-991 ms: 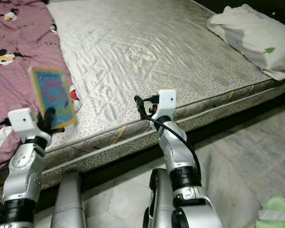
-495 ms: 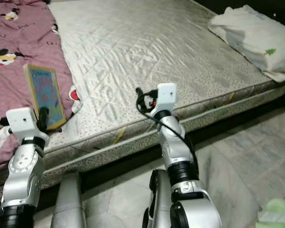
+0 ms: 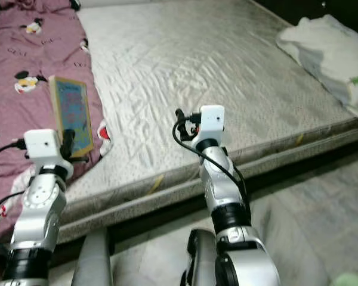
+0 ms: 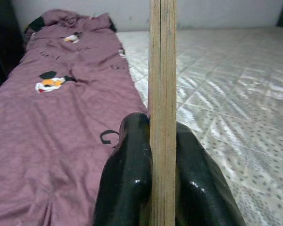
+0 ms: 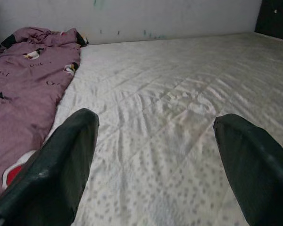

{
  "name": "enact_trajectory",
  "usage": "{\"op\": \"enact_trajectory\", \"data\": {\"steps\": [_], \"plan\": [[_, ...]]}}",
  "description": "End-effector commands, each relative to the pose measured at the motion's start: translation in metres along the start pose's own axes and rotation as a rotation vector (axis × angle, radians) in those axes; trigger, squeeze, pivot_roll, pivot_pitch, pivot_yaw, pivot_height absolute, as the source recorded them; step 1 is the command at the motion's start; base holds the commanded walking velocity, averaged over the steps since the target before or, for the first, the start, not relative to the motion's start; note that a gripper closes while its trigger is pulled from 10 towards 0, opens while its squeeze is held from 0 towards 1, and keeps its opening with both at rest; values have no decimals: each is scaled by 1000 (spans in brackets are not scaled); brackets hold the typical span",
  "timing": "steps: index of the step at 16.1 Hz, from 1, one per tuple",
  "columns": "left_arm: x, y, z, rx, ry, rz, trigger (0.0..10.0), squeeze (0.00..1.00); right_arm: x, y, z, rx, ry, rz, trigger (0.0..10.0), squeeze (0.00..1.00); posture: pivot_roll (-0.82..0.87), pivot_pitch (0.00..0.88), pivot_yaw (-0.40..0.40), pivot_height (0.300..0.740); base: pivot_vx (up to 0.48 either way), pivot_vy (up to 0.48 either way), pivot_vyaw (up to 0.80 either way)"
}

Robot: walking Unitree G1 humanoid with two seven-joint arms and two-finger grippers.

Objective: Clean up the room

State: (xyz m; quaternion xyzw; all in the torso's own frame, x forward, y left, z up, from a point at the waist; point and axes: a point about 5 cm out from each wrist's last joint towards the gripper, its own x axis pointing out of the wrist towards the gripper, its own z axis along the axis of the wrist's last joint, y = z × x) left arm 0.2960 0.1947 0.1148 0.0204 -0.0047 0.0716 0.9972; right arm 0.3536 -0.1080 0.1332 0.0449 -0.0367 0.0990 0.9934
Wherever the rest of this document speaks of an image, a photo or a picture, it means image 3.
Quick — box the colourful children's board book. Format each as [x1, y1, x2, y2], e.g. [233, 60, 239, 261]
[49, 76, 94, 158]

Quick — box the pink Mickey print quilt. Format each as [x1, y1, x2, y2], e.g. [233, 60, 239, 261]
[0, 0, 113, 263]

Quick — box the white pillow with tree print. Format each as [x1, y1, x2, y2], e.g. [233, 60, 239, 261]
[276, 15, 358, 123]

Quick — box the white quilted mattress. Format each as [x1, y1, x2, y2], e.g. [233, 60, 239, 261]
[24, 0, 358, 245]

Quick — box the silver left robot leg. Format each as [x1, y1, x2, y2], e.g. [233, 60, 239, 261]
[70, 229, 114, 286]

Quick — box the silver robot leg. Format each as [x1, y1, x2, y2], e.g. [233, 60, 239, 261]
[182, 229, 227, 286]
[70, 229, 114, 286]

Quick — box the silver right robot leg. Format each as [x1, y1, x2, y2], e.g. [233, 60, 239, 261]
[182, 229, 227, 286]

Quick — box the black tufted headboard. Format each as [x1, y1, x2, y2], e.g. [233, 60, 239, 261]
[254, 0, 358, 27]

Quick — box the light green cloth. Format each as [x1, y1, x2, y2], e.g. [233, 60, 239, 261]
[331, 271, 358, 286]

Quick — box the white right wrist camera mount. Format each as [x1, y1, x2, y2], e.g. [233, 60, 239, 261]
[191, 105, 226, 150]

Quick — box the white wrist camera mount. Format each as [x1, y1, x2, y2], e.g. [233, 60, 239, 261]
[191, 105, 226, 150]
[23, 129, 74, 179]

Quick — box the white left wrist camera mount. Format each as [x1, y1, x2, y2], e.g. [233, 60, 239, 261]
[23, 129, 74, 179]

